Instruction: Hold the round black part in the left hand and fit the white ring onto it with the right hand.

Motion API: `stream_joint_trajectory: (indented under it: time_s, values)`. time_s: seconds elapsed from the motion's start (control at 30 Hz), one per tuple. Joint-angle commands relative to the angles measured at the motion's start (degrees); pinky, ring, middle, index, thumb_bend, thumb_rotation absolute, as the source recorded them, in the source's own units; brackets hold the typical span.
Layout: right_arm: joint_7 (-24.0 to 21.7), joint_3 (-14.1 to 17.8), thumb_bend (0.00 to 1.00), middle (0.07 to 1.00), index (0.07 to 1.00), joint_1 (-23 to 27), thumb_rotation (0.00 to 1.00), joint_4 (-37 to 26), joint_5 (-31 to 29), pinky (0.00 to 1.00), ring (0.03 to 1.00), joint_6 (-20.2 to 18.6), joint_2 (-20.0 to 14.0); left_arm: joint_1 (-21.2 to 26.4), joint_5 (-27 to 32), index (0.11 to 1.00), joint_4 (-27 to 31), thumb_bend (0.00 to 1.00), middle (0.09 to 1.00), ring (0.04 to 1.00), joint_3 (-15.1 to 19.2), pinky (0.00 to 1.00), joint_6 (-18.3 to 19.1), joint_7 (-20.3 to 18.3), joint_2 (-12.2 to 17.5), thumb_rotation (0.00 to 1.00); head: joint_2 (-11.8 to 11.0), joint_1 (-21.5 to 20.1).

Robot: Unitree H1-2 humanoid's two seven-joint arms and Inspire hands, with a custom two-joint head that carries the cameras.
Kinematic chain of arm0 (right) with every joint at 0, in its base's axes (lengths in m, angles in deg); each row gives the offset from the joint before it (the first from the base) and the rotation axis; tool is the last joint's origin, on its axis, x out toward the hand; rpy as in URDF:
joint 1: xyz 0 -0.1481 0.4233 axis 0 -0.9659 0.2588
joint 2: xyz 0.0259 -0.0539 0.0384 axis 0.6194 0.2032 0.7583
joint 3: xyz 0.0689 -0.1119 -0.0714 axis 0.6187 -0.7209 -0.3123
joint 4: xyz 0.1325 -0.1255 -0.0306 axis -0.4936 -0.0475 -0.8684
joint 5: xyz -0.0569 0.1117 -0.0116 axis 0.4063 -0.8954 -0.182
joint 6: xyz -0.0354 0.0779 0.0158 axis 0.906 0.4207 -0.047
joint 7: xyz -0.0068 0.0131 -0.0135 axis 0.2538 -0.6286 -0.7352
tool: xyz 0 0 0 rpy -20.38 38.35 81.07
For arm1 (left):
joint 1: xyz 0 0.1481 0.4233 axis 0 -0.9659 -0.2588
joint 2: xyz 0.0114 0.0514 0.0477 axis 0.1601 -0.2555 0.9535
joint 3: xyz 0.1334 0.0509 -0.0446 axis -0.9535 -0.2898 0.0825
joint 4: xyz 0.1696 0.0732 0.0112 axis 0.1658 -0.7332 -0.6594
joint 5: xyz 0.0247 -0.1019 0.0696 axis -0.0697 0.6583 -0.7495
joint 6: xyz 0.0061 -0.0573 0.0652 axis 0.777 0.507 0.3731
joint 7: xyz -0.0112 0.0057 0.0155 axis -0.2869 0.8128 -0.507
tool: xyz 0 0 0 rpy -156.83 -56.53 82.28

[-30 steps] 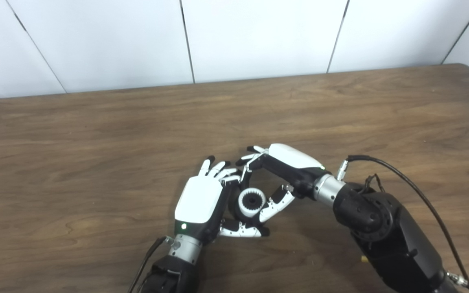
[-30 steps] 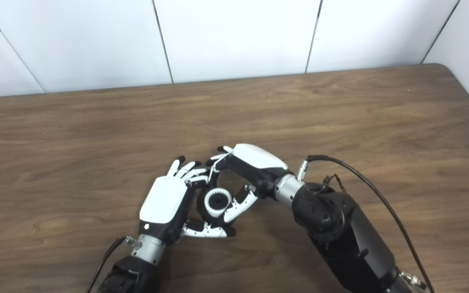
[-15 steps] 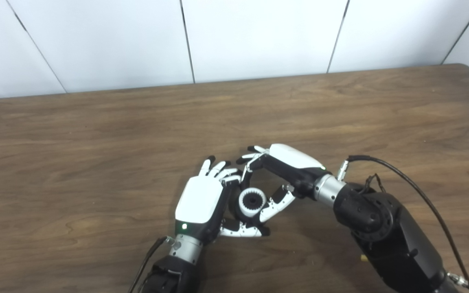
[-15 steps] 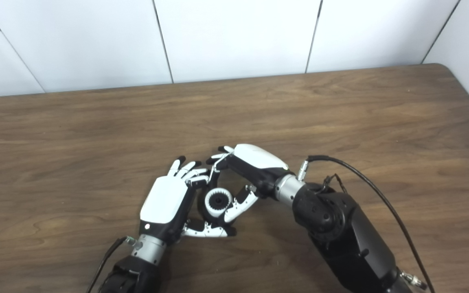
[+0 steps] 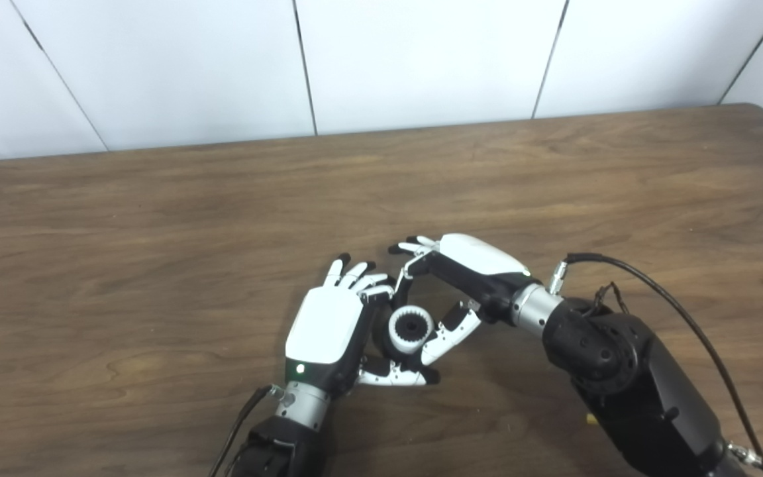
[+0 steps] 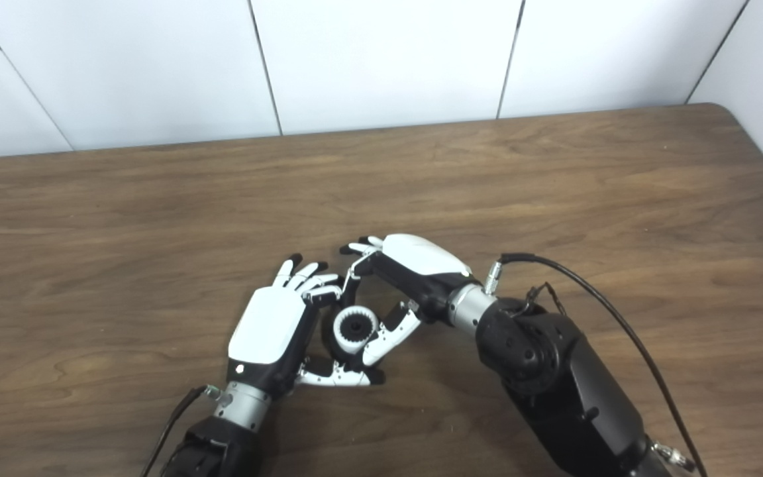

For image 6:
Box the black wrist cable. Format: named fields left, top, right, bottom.
left=140, top=385, right=225, bottom=477
left=483, top=252, right=711, bottom=477

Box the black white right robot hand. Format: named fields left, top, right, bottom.
left=339, top=233, right=476, bottom=367

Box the round black plastic part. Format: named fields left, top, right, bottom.
left=321, top=301, right=383, bottom=372

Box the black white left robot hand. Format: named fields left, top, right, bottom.
left=226, top=254, right=386, bottom=399

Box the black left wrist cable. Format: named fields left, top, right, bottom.
left=140, top=385, right=225, bottom=477

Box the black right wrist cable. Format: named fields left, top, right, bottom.
left=483, top=252, right=711, bottom=477

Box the white plastic ring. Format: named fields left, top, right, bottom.
left=332, top=306, right=380, bottom=356

